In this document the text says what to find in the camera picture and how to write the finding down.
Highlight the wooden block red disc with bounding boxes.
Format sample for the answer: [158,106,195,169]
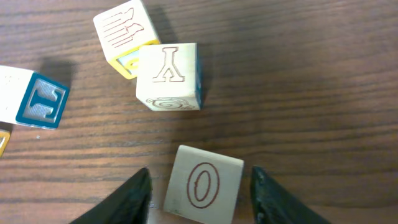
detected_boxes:
[0,129,11,156]

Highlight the yellow edged wooden block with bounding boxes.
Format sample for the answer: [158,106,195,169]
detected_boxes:
[93,0,160,80]

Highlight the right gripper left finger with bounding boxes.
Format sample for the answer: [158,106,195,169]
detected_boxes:
[71,168,152,224]

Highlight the wooden Y block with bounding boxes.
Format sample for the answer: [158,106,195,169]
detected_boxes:
[136,43,201,111]

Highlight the wooden O block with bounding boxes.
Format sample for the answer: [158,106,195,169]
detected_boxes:
[164,145,244,224]

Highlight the wooden block umbrella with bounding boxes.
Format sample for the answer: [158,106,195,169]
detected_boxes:
[1,65,70,129]

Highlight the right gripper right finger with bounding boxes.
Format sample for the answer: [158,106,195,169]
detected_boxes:
[250,166,330,224]

